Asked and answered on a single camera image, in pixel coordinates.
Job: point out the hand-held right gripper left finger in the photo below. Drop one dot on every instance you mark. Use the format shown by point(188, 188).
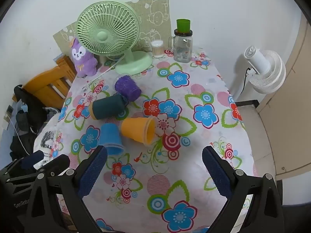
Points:
point(91, 172)

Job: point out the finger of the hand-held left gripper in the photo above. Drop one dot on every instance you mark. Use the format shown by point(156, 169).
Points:
point(31, 158)
point(59, 161)

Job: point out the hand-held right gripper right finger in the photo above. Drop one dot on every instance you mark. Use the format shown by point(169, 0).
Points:
point(217, 172)

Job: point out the orange plastic cup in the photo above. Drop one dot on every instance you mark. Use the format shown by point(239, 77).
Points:
point(134, 128)

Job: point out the blue plastic cup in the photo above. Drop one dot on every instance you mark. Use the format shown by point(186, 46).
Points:
point(110, 138)

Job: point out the dark teal plastic cup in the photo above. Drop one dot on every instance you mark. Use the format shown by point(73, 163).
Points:
point(108, 106)

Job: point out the purple plastic cup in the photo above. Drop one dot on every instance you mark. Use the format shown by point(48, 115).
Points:
point(127, 87)

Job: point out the green plastic cup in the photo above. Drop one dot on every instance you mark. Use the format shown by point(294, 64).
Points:
point(183, 25)

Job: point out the white printed cloth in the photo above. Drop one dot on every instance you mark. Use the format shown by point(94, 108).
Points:
point(48, 139)

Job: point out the floral tablecloth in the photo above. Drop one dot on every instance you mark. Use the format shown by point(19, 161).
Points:
point(194, 150)

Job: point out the pile of dark clothes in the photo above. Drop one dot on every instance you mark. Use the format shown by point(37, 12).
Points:
point(29, 112)

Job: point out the wooden chair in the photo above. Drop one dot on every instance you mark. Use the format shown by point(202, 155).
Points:
point(41, 80)

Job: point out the purple plush toy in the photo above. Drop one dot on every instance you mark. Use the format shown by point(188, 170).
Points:
point(82, 62)

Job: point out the white standing fan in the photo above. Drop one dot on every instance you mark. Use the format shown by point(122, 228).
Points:
point(264, 65)

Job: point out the green desk fan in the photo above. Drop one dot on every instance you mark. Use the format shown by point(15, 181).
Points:
point(102, 36)

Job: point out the cotton swab container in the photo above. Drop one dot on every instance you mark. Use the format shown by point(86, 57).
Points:
point(157, 49)

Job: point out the cartoon printed beige panel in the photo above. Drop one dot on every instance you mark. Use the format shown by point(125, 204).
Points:
point(155, 12)

